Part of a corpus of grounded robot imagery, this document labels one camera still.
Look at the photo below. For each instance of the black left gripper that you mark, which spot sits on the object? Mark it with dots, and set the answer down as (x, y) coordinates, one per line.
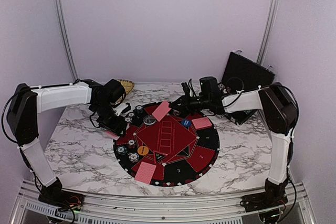
(116, 127)

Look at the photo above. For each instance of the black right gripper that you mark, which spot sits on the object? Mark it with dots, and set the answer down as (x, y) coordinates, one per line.
(185, 107)

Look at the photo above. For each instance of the red playing card deck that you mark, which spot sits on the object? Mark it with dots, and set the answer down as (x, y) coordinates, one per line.
(112, 135)

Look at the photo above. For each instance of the blue round blind button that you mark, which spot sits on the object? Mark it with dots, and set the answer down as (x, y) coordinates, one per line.
(186, 123)

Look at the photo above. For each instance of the white blue chip pile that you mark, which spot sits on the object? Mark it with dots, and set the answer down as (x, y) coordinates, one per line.
(128, 120)
(133, 157)

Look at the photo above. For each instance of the dealt red card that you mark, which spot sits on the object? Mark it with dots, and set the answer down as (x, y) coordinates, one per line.
(145, 172)
(161, 111)
(201, 123)

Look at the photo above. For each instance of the small orange black chip pile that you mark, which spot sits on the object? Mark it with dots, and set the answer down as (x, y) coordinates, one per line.
(131, 143)

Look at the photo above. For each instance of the clear round dealer button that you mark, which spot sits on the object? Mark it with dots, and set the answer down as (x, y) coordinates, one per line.
(149, 120)

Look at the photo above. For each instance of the orange round blind button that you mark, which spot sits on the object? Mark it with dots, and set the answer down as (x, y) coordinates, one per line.
(143, 150)

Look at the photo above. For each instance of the black triangular button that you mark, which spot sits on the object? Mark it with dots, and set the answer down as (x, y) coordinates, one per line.
(157, 156)

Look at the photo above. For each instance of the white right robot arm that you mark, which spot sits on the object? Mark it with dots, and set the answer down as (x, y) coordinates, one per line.
(277, 103)

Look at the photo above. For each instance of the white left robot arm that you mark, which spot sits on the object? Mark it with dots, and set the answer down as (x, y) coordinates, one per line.
(29, 107)

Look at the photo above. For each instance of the woven bamboo tray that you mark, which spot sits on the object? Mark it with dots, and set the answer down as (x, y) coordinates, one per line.
(128, 85)

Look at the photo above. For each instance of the round red black poker mat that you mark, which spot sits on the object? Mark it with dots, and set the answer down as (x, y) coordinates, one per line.
(190, 153)

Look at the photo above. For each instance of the black poker chip case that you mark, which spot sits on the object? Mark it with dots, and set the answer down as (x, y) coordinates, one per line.
(243, 74)

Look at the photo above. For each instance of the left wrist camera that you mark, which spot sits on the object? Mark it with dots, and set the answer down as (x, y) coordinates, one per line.
(122, 109)

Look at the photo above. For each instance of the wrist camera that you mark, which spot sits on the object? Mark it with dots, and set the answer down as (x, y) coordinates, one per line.
(187, 90)
(122, 109)

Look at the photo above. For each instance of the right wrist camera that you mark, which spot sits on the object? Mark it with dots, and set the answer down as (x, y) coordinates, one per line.
(187, 90)

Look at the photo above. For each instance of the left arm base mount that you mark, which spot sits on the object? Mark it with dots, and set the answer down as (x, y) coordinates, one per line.
(56, 196)

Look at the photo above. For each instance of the aluminium front rail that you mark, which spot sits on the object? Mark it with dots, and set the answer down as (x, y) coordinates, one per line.
(215, 208)

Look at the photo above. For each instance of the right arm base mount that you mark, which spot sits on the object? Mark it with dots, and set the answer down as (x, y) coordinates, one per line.
(274, 195)

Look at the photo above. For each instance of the right aluminium wall post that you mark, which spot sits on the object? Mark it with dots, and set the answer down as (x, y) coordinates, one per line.
(270, 21)

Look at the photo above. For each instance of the aluminium wall post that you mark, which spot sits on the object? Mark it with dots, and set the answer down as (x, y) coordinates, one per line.
(65, 39)
(270, 21)

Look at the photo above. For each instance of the left aluminium wall post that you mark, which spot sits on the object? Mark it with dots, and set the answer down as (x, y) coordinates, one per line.
(65, 39)

